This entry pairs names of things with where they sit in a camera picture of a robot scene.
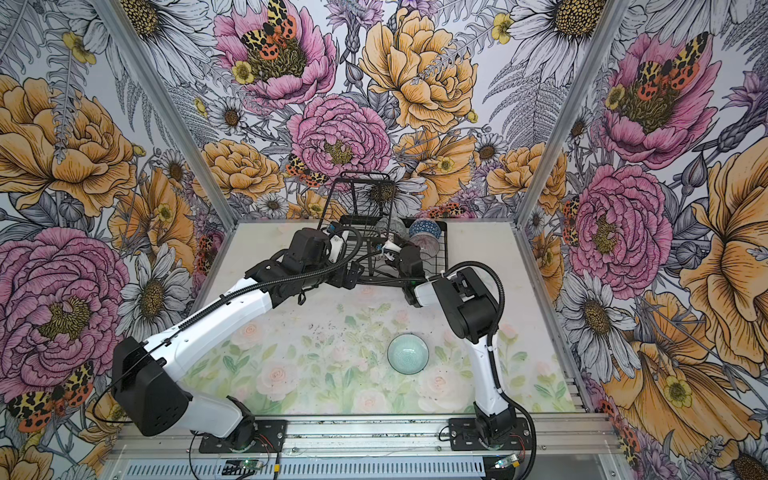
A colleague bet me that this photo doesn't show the blue patterned bowl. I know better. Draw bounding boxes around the blue patterned bowl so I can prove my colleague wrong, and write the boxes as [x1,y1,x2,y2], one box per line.
[409,218,442,239]

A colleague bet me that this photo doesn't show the mint green striped bowl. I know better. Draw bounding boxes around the mint green striped bowl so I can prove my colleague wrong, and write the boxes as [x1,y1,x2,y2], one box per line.
[387,333,429,375]

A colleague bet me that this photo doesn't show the pink patterned bowl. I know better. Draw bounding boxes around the pink patterned bowl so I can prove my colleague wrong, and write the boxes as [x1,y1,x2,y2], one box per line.
[411,232,444,274]

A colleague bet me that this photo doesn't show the green patterned bowl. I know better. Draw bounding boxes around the green patterned bowl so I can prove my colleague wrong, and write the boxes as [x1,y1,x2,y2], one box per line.
[374,216,409,239]

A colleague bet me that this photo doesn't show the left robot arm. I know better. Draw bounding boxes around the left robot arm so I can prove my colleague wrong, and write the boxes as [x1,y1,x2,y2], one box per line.
[109,222,362,450]

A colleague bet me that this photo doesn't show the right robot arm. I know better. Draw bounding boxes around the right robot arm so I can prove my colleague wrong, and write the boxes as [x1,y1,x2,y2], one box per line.
[382,241,537,456]

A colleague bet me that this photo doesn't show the black wire dish rack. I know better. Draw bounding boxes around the black wire dish rack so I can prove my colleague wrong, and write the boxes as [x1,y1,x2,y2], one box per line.
[316,172,448,288]

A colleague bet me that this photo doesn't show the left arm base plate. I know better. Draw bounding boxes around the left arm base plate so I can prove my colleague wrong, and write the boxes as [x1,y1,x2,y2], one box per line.
[198,420,288,454]

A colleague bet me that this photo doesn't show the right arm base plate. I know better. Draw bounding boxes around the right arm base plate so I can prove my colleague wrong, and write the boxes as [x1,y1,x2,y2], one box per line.
[447,417,533,452]

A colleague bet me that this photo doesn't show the white vented cable duct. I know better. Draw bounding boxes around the white vented cable duct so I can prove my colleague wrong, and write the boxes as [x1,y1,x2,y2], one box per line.
[112,456,486,479]

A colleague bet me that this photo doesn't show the aluminium front rail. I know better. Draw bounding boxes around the aluminium front rail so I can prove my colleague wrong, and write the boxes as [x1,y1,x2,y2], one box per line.
[113,413,622,460]

